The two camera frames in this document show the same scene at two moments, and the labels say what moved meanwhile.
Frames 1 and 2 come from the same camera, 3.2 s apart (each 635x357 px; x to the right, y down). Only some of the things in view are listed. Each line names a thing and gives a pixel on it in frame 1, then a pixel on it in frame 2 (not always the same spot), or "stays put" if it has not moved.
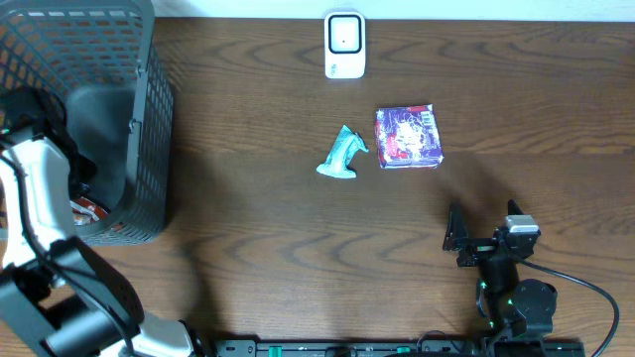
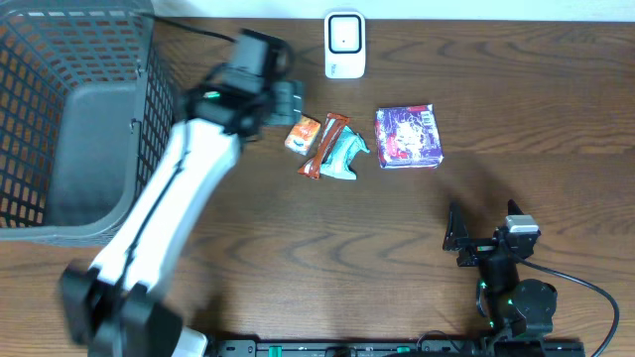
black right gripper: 477,249 stays put
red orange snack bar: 85,211 to 334,126
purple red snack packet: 408,137 stays put
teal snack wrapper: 336,164 stays put
